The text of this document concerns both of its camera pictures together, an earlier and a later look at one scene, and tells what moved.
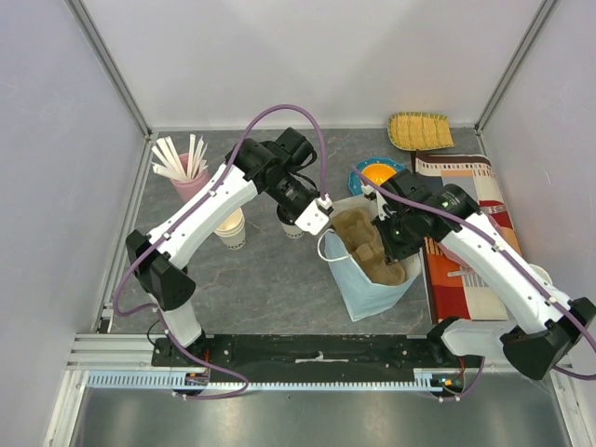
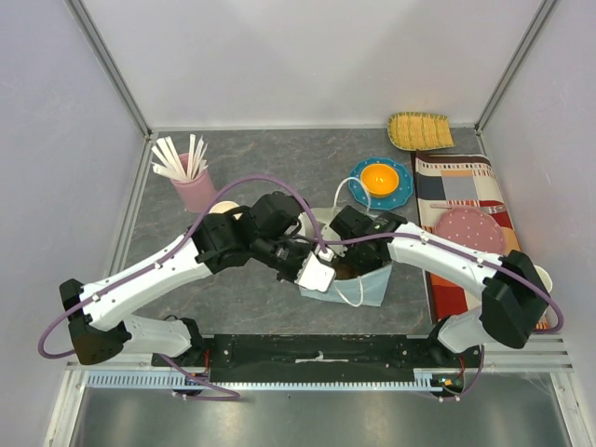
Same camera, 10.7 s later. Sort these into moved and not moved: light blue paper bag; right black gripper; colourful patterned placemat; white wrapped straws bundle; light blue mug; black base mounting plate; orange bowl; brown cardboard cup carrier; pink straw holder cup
Moved: brown cardboard cup carrier; light blue paper bag; right black gripper
Not moved: orange bowl; pink straw holder cup; black base mounting plate; light blue mug; colourful patterned placemat; white wrapped straws bundle
